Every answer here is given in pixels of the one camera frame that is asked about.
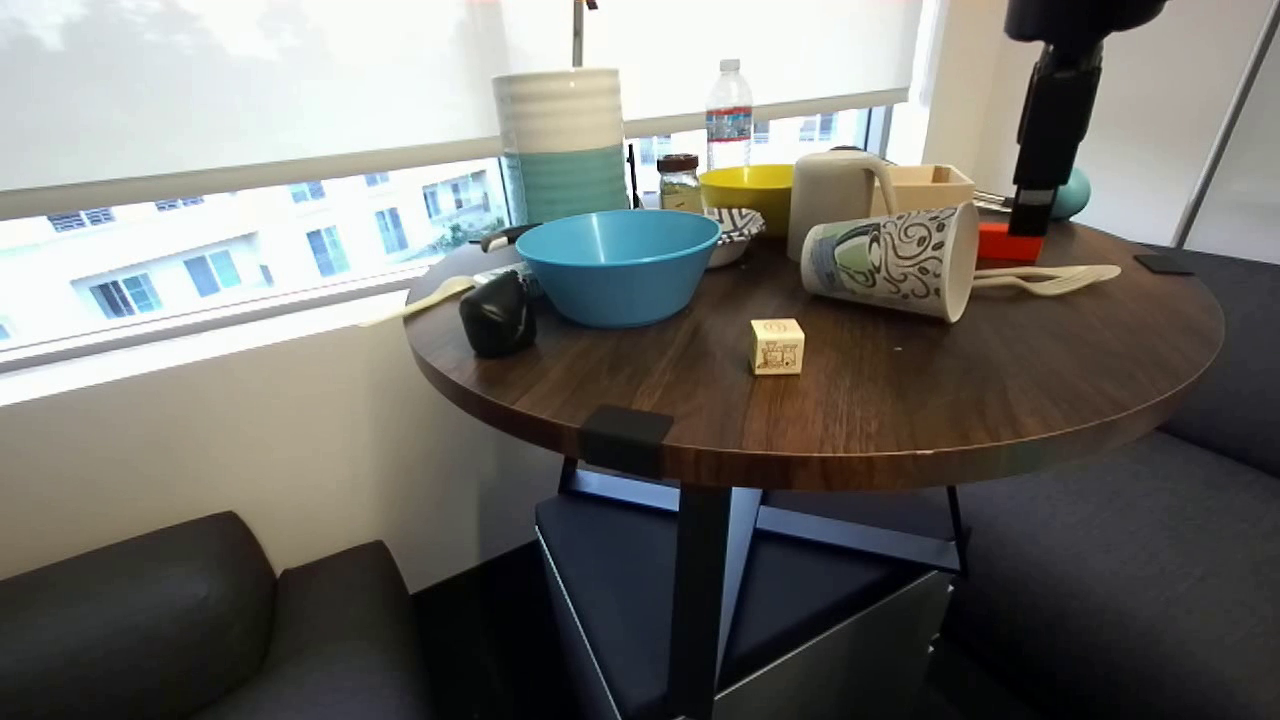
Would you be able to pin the cream plastic spoon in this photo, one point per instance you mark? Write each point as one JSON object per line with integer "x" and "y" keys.
{"x": 1050, "y": 271}
{"x": 440, "y": 294}

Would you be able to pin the grey sofa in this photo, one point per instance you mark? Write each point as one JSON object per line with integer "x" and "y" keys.
{"x": 1130, "y": 560}

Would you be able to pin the red block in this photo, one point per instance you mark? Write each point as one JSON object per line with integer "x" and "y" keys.
{"x": 1005, "y": 247}

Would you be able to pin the black tape patch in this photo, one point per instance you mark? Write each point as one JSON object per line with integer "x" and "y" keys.
{"x": 625, "y": 440}

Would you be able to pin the dark grey ottoman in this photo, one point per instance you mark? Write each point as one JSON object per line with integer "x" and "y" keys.
{"x": 800, "y": 630}

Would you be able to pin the white and teal ribbed lamp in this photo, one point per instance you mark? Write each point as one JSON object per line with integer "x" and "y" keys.
{"x": 560, "y": 140}

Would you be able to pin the small glass spice jar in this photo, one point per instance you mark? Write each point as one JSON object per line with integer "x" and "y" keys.
{"x": 680, "y": 188}

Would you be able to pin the black square pad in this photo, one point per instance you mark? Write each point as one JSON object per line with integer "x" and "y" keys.
{"x": 1164, "y": 264}

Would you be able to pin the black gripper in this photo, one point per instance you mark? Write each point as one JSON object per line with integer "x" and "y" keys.
{"x": 1080, "y": 18}

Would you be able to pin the clear plastic water bottle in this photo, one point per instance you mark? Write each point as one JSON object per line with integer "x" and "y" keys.
{"x": 729, "y": 120}

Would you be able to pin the white ceramic pitcher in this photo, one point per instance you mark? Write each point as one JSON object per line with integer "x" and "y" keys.
{"x": 830, "y": 200}

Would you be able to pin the dark grey armchair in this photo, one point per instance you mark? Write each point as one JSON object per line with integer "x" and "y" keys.
{"x": 200, "y": 630}

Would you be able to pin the grey metal pole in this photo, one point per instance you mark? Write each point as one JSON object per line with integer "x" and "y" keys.
{"x": 1225, "y": 125}

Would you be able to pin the window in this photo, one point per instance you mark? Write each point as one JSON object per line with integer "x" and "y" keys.
{"x": 230, "y": 260}

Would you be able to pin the white roller blind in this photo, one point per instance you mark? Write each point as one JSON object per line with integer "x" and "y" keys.
{"x": 250, "y": 80}

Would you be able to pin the patterned paper bowl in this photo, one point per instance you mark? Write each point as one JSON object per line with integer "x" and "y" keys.
{"x": 738, "y": 232}

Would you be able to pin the patterned paper cup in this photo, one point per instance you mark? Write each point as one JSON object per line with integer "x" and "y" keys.
{"x": 890, "y": 262}

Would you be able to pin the yellow plastic bowl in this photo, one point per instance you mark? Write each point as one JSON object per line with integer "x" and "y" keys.
{"x": 745, "y": 190}

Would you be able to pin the blue plastic bowl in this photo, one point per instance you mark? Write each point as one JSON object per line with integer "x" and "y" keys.
{"x": 620, "y": 270}

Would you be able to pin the beige wooden box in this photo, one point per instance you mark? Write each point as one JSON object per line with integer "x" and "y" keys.
{"x": 930, "y": 188}

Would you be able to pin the white picture dice block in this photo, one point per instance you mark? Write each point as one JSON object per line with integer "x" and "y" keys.
{"x": 778, "y": 348}

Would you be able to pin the teal ball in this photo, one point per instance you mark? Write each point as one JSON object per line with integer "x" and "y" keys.
{"x": 1072, "y": 195}

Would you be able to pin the small black pouch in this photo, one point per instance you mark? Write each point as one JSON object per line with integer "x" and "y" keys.
{"x": 497, "y": 315}

